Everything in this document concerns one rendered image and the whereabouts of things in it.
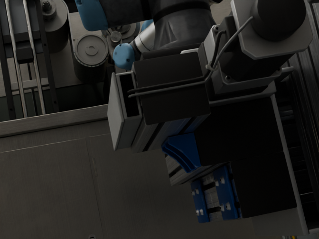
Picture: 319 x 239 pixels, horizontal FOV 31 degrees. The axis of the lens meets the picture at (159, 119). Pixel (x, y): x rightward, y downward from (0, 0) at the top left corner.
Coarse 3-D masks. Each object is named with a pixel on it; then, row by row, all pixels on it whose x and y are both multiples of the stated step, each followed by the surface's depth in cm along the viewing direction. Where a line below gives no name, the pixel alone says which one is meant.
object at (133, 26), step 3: (132, 24) 208; (135, 24) 209; (132, 27) 208; (135, 27) 208; (111, 30) 207; (129, 30) 208; (132, 30) 208; (108, 33) 206; (126, 33) 207; (129, 33) 208; (132, 33) 208; (123, 36) 207; (126, 36) 207; (129, 36) 207
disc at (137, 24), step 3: (138, 24) 209; (138, 27) 209; (102, 30) 207; (105, 30) 207; (135, 30) 209; (138, 30) 209; (102, 33) 207; (105, 33) 207; (135, 33) 208; (138, 33) 209; (105, 36) 207; (132, 36) 208; (123, 39) 207; (126, 39) 208; (129, 39) 208; (132, 39) 208; (123, 42) 207; (126, 42) 207; (129, 42) 208
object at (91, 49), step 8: (80, 40) 205; (88, 40) 206; (96, 40) 206; (104, 40) 206; (80, 48) 205; (88, 48) 205; (96, 48) 205; (104, 48) 206; (80, 56) 204; (88, 56) 205; (96, 56) 205; (104, 56) 205; (88, 64) 204; (96, 64) 205
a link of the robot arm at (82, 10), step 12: (84, 0) 110; (96, 0) 109; (108, 0) 110; (120, 0) 110; (132, 0) 110; (84, 12) 110; (96, 12) 110; (108, 12) 111; (120, 12) 111; (132, 12) 111; (84, 24) 113; (96, 24) 112; (108, 24) 113; (120, 24) 114
